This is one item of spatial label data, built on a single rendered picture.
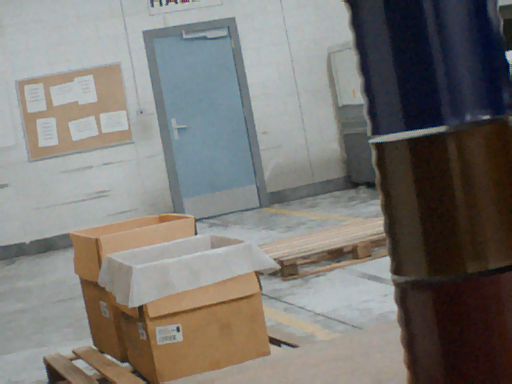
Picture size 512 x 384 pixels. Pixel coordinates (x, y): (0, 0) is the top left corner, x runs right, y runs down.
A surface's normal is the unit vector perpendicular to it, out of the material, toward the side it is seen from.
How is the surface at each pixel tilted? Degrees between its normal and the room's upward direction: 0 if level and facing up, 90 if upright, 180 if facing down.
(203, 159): 90
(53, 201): 90
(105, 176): 90
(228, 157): 90
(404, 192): 104
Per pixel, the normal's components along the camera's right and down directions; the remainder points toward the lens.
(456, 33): 0.16, 0.27
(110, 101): 0.25, 0.00
